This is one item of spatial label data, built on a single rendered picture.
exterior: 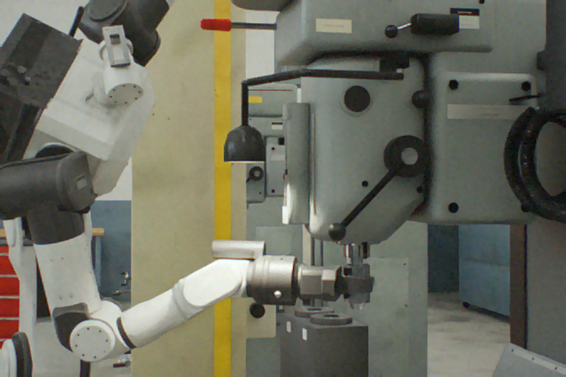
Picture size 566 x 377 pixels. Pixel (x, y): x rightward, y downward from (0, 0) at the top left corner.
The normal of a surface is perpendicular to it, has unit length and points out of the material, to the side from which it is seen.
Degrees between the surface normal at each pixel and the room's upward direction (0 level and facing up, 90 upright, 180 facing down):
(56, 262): 103
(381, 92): 90
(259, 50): 90
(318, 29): 90
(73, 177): 82
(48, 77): 58
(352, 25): 90
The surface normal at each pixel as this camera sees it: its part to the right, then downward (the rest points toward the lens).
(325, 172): -0.62, 0.00
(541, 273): -0.98, 0.00
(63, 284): 0.03, 0.22
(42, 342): 0.50, -0.14
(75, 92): 0.43, -0.52
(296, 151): 0.21, 0.00
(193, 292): -0.16, -0.12
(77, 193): 0.98, -0.15
